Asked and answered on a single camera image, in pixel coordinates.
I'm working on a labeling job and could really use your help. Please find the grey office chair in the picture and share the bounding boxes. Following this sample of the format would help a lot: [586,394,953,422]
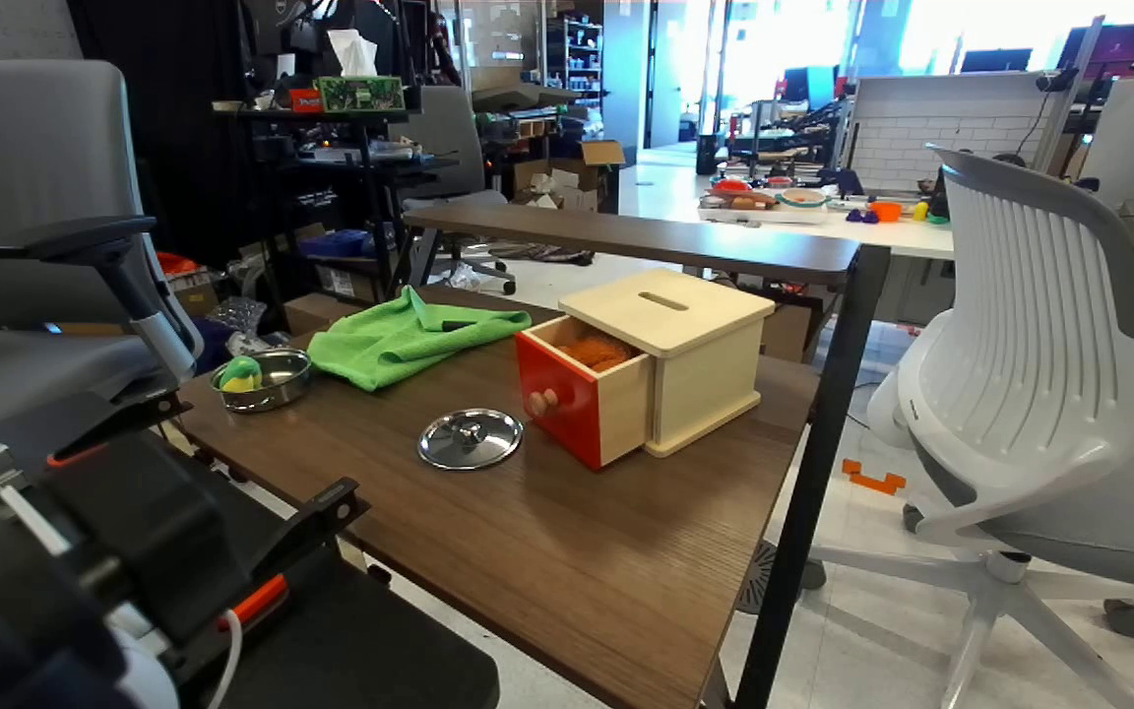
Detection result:
[0,61,205,427]

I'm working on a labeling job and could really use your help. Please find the white office chair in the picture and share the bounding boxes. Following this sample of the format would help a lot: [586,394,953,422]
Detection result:
[806,152,1134,709]

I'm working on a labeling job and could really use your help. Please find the orange plastic piece on floor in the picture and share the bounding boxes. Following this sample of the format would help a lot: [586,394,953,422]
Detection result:
[842,459,906,496]

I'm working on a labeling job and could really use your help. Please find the red wooden drawer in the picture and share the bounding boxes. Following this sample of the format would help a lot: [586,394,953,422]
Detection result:
[517,316,653,468]

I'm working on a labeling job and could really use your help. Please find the silver pot lid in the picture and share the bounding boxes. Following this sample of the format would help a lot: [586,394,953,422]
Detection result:
[419,408,523,475]

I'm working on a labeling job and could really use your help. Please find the small metal bowl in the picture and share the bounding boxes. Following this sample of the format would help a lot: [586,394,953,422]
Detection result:
[216,355,310,414]

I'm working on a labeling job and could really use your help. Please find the wooden box with slot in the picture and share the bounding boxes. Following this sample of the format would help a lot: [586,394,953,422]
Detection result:
[562,271,775,459]

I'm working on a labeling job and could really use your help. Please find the white background table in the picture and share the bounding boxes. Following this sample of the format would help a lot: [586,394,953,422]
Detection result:
[619,161,953,261]

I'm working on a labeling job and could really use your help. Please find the black clamp equipment foreground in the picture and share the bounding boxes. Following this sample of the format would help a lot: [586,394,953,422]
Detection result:
[0,398,499,709]

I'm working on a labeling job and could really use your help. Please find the dark wooden table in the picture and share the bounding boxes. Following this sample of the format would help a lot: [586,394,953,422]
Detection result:
[178,204,892,709]

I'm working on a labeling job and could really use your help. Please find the yellow green object in bowl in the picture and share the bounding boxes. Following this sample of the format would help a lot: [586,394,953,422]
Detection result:
[216,355,265,394]

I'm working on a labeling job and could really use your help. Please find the white pegboard panel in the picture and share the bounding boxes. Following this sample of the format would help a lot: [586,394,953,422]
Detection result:
[842,70,1062,195]

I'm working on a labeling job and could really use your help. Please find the black shelf cart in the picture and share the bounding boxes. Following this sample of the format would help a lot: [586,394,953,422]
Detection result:
[208,75,422,300]

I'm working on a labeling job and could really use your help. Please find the green cloth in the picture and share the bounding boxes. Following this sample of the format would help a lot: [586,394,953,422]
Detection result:
[307,287,533,394]

